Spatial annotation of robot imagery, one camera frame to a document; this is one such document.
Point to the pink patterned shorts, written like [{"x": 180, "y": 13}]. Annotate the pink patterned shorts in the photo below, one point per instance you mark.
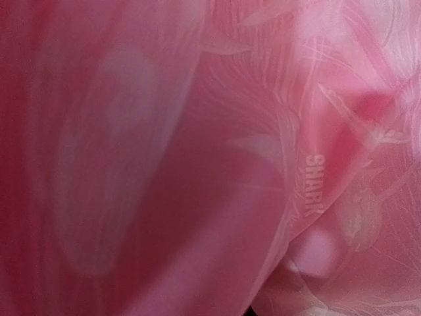
[{"x": 210, "y": 157}]

